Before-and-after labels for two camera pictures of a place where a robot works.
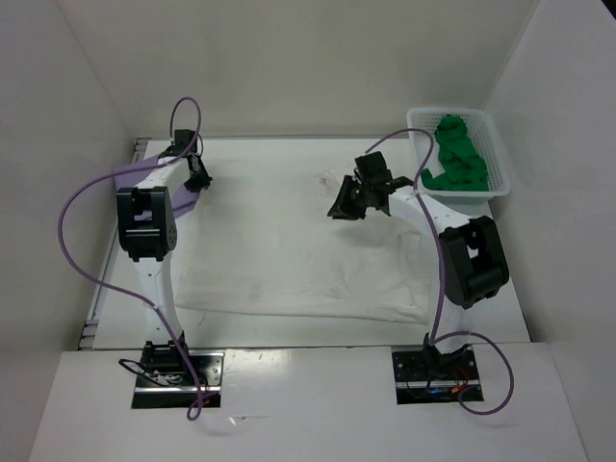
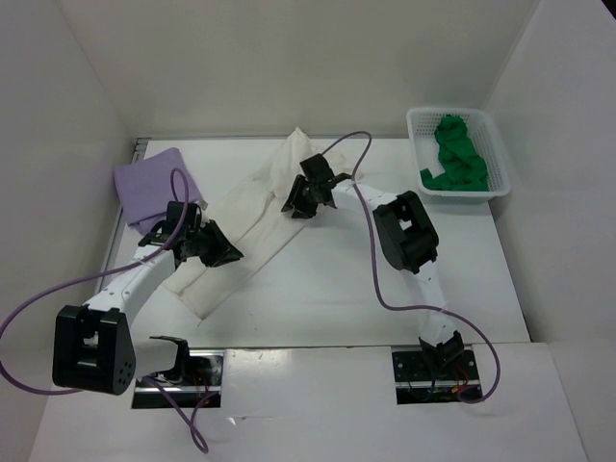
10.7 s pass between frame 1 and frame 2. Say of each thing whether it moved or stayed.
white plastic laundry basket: stayed
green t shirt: stayed
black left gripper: moved
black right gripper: moved
